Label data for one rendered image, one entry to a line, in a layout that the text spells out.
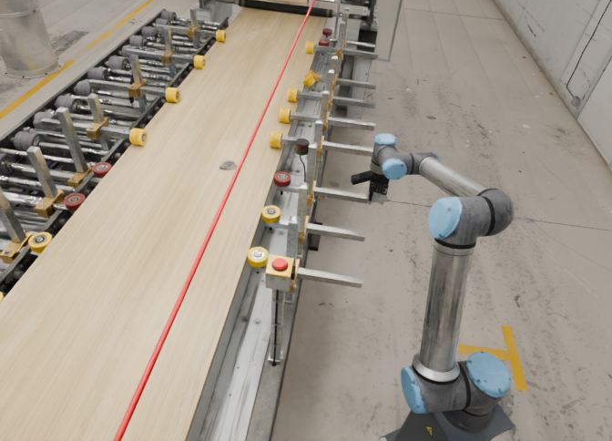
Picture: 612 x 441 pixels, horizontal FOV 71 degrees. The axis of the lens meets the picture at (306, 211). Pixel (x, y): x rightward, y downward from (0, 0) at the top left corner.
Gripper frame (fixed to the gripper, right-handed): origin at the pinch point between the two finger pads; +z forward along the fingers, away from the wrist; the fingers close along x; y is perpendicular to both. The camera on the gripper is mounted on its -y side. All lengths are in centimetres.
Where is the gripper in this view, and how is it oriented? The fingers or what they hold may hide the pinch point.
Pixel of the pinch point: (368, 202)
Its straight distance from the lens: 206.1
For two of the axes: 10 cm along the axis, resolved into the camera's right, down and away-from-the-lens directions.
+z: -0.5, 7.4, 6.7
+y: 9.9, 1.4, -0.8
